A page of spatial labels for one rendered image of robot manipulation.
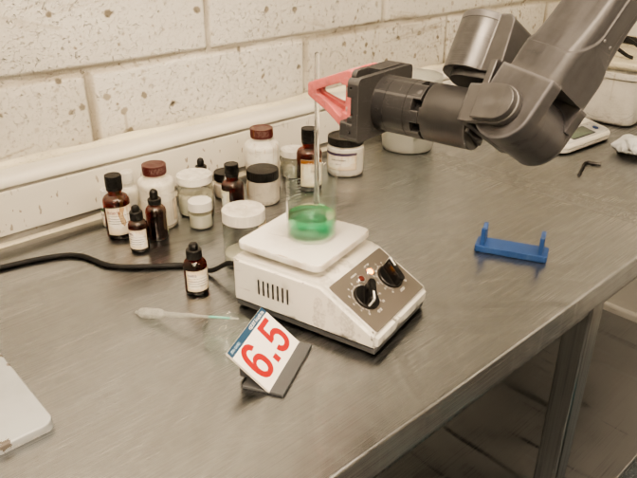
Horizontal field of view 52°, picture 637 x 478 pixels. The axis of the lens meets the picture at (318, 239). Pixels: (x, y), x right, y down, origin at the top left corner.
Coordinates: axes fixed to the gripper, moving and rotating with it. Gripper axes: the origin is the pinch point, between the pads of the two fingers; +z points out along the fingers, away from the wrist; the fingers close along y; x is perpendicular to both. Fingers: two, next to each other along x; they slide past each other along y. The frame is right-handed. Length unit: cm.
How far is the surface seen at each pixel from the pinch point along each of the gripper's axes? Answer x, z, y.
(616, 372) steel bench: 92, -22, -104
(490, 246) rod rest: 24.8, -13.2, -23.8
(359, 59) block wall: 10, 35, -59
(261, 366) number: 24.3, -6.9, 17.7
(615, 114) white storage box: 23, -9, -100
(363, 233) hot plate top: 17.2, -5.5, -2.5
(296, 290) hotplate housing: 20.8, -3.8, 8.3
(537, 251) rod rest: 24.8, -19.2, -26.2
